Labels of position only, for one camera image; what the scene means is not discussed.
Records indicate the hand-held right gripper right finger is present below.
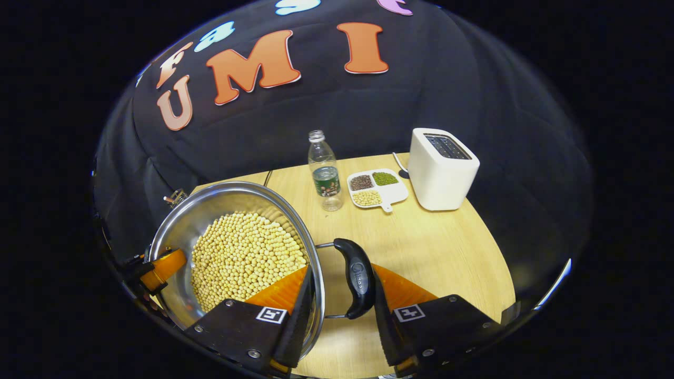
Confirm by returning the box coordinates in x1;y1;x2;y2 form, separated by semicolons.
370;263;506;375

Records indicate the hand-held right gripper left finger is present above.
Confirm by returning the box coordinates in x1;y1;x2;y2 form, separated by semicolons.
196;265;316;377

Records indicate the steel pot with black handle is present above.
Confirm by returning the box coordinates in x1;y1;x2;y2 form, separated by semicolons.
147;182;377;361

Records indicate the pile of yellow soybeans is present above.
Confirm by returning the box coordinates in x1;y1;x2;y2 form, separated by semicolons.
191;211;309;312

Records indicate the white divided dish with beans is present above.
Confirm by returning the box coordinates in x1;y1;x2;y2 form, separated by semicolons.
346;168;410;213

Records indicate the clear plastic water bottle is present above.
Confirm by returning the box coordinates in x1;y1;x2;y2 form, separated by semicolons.
308;129;344;212

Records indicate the white toaster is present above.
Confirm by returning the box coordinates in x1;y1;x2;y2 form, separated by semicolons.
408;128;481;212

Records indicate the black backdrop cloth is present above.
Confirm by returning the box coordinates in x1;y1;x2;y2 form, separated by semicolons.
92;0;593;337

